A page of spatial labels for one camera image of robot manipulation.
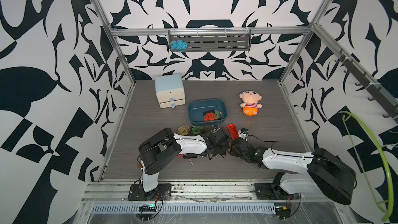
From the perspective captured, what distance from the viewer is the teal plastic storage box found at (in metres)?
1.00

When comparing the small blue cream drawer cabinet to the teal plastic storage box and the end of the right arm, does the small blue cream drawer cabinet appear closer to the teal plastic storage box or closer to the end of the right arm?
the teal plastic storage box

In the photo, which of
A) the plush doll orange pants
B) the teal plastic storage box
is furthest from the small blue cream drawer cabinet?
the plush doll orange pants

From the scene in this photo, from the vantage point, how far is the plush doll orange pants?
99 cm

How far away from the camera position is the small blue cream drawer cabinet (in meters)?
0.98

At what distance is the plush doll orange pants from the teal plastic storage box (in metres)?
0.13

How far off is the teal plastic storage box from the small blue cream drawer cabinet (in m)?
0.08

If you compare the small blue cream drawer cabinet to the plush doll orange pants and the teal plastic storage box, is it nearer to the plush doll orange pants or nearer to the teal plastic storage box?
the teal plastic storage box

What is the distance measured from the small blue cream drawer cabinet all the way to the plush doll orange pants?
395 millimetres
